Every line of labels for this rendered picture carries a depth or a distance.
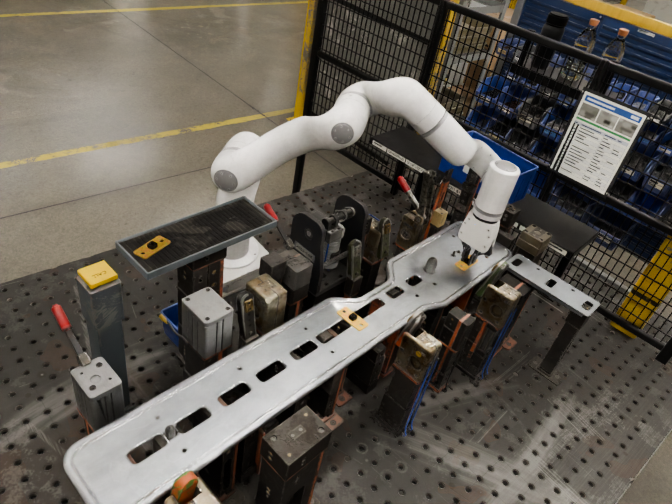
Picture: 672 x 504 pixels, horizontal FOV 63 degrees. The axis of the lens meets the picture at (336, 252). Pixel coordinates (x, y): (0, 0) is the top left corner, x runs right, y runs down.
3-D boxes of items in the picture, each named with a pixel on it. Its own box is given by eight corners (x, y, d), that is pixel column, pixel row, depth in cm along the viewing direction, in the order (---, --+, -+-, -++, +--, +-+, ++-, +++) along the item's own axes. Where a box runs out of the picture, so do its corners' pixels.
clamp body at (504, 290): (475, 387, 169) (515, 307, 148) (444, 364, 175) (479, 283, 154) (490, 373, 175) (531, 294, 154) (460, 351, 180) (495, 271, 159)
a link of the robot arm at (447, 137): (421, 116, 154) (489, 186, 164) (418, 140, 142) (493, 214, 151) (445, 94, 150) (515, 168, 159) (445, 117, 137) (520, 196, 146)
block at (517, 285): (490, 363, 178) (522, 300, 161) (462, 342, 183) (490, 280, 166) (505, 349, 184) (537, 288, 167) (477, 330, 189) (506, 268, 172)
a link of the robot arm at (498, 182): (474, 193, 159) (475, 210, 151) (489, 153, 151) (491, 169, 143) (502, 200, 158) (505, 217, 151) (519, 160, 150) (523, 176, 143)
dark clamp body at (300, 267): (281, 378, 160) (297, 280, 136) (253, 350, 166) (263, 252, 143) (308, 360, 166) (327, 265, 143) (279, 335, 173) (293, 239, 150)
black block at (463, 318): (440, 401, 163) (471, 333, 145) (412, 378, 168) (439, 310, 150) (455, 387, 168) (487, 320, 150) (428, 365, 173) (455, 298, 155)
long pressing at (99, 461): (114, 548, 90) (113, 544, 89) (53, 453, 101) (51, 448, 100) (516, 255, 178) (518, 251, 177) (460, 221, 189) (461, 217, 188)
